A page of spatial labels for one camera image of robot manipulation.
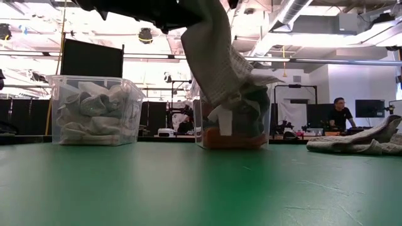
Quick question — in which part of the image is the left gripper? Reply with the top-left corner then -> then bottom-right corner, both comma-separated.
138,0 -> 239,35

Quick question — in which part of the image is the white waffle towel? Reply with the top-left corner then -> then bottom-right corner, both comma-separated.
180,0 -> 283,136

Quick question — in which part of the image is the dark grey waffle towel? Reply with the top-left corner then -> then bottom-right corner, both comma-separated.
232,85 -> 271,137

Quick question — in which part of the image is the orange towel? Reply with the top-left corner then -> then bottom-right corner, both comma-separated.
202,127 -> 269,150

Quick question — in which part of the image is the light grey knit towel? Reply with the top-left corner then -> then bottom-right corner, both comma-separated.
56,80 -> 142,126

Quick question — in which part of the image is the white red-checked towel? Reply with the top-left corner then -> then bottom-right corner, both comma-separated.
58,121 -> 141,146

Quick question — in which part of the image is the black ceiling spotlight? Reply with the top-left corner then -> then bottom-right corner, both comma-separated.
138,27 -> 154,45
0,23 -> 13,41

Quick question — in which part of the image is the grey ceiling air unit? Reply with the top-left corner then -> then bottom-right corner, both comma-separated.
291,12 -> 359,35

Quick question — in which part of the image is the white hanging sheet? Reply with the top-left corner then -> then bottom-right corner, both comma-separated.
278,100 -> 307,130

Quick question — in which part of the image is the grey ceiling pipe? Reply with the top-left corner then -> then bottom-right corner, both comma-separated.
244,56 -> 402,67

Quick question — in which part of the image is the clear plastic bin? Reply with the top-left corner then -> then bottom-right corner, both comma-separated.
192,82 -> 273,151
46,74 -> 147,147

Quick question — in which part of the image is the black room partition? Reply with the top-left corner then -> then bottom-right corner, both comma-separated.
139,100 -> 172,136
0,99 -> 53,136

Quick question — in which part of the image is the black desk monitor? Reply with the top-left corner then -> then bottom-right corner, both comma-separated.
306,103 -> 334,129

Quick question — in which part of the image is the black standing panel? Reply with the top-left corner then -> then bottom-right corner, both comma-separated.
60,38 -> 125,78

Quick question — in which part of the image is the person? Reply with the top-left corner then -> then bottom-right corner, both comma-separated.
328,97 -> 357,129

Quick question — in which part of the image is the pale grey towel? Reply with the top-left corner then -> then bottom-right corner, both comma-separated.
306,114 -> 402,156

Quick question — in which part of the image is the green table mat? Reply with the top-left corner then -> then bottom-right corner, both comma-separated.
0,141 -> 402,226

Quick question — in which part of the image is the silver ceiling air duct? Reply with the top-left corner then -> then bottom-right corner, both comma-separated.
251,0 -> 315,57

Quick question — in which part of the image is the black metal frame stand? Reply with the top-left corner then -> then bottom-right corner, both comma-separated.
273,83 -> 318,126

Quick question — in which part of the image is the black wall screen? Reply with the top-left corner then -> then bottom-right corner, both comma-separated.
355,99 -> 386,119

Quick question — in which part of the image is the black table frame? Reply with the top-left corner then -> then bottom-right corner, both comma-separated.
0,134 -> 310,146

